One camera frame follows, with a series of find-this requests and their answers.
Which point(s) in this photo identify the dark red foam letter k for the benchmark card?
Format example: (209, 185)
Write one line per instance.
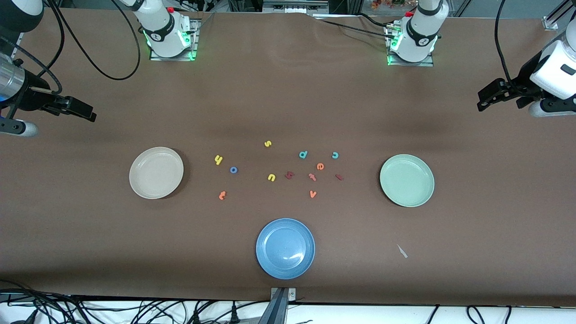
(289, 175)

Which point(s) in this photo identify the grey metal equipment box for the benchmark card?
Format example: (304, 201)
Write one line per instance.
(294, 5)

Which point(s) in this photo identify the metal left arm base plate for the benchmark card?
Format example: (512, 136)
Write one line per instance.
(411, 64)

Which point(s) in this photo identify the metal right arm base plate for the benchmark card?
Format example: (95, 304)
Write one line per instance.
(196, 27)

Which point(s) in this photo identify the beige brown plate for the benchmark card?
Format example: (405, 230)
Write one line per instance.
(156, 173)

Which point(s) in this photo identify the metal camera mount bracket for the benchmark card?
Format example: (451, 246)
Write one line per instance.
(291, 294)

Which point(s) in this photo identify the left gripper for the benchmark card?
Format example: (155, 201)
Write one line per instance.
(523, 83)

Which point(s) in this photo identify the yellow foam letter h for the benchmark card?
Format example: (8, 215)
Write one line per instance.
(218, 159)

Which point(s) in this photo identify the white paper scrap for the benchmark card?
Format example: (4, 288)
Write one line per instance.
(402, 251)

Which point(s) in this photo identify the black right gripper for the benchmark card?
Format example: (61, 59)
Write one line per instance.
(32, 95)

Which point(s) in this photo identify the black power plug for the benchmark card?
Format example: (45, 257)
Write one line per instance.
(234, 314)
(196, 316)

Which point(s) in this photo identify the aluminium corner profile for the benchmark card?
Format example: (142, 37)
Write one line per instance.
(550, 22)

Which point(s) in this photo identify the blue plate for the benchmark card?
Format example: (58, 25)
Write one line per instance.
(285, 249)

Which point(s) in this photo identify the light green plate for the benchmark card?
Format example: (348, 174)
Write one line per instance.
(407, 180)

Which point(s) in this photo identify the orange flower decoration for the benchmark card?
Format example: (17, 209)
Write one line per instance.
(391, 3)

